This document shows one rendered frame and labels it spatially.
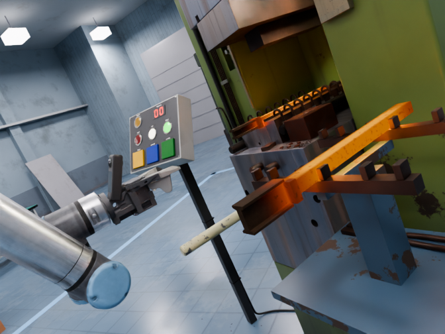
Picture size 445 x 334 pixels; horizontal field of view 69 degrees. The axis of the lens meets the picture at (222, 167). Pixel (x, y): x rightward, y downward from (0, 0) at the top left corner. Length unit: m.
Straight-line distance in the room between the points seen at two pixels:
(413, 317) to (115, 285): 0.53
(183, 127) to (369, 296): 0.96
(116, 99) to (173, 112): 10.00
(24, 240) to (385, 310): 0.62
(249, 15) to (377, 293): 0.78
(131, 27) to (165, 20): 1.46
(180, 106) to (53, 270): 0.90
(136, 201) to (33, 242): 0.27
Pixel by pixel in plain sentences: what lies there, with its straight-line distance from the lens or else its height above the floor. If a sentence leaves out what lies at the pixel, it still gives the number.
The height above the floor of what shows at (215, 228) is 0.63.
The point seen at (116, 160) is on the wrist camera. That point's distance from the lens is 0.84.
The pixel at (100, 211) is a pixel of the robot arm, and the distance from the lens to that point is 0.82.
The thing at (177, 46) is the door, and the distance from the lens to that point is 11.27.
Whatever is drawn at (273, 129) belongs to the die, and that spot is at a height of 0.96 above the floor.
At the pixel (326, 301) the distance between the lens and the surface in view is 0.69.
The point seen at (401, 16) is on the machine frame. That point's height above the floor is 1.12.
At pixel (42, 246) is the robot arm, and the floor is 1.00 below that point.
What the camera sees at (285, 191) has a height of 0.95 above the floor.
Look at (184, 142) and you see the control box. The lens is 1.35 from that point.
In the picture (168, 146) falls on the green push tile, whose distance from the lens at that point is 1.37.
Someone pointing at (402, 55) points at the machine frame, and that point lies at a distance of 0.88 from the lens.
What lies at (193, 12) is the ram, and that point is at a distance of 1.18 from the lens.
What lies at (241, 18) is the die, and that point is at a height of 1.30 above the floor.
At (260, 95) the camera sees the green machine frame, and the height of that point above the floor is 1.06.
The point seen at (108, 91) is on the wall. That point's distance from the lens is 11.51.
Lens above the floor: 1.11
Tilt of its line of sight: 11 degrees down
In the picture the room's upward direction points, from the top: 23 degrees counter-clockwise
